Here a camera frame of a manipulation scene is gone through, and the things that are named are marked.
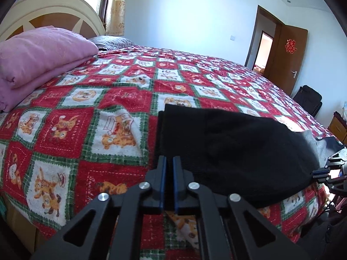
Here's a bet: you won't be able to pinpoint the striped pillow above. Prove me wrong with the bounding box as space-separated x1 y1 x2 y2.
88 35 135 51

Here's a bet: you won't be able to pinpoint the red printed blanket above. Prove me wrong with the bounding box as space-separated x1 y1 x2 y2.
0 46 342 260

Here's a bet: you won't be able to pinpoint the red paper door decoration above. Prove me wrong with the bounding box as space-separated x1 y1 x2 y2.
285 38 297 54

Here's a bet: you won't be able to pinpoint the brown door frame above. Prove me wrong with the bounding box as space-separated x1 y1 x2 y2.
245 5 285 71

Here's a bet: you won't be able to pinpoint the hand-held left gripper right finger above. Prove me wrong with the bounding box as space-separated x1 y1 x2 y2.
173 156 315 260

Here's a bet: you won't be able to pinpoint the black suitcase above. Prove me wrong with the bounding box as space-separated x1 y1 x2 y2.
293 85 323 118

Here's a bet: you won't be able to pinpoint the black pants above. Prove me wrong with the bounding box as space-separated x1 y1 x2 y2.
154 103 346 202

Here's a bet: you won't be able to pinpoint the yellow patterned curtain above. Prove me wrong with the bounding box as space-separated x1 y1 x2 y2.
105 0 128 37

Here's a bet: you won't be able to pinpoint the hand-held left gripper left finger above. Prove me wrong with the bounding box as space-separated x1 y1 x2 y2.
30 156 166 260

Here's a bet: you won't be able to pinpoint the folded pink blanket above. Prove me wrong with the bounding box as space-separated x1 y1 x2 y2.
0 26 99 113

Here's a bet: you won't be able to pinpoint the brown wooden door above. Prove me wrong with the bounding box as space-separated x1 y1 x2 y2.
262 23 309 96

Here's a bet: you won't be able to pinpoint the cream wooden bed headboard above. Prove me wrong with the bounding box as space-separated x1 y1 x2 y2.
0 0 106 42

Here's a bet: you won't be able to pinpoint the brown wooden cabinet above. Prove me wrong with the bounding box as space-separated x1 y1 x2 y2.
327 111 347 144

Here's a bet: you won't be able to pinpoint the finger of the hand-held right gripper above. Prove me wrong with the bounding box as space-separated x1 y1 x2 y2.
312 168 347 195
328 148 347 167

